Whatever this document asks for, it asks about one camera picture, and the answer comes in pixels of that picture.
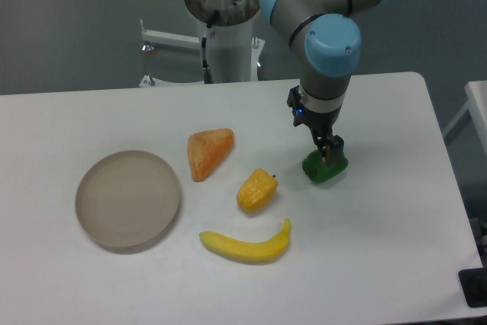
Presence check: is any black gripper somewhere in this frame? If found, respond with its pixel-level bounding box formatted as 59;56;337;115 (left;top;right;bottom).
287;87;345;164

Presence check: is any yellow toy pepper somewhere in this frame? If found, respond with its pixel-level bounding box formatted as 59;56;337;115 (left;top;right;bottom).
236;168;279;213

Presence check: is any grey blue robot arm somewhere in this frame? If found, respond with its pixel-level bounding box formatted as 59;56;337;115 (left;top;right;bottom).
185;0;389;165

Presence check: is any green toy pepper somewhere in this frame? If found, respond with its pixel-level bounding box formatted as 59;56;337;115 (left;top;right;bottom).
301;151;349;183

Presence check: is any orange toy bread slice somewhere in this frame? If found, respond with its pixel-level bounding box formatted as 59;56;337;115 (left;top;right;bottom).
187;128;234;182

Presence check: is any yellow toy banana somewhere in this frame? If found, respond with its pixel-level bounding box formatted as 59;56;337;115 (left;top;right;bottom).
199;218;291;263

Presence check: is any white side table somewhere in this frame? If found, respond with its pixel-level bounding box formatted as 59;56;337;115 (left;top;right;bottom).
442;81;486;149

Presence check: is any black device at edge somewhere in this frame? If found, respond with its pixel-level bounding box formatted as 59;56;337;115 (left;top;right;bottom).
458;268;487;308

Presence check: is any beige round plate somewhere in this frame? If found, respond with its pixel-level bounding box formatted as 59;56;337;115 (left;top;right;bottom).
75;150;181;249

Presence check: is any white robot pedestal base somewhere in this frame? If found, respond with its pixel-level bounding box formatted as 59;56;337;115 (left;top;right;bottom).
139;0;265;84

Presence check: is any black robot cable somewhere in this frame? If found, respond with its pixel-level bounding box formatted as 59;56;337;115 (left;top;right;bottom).
200;9;221;84

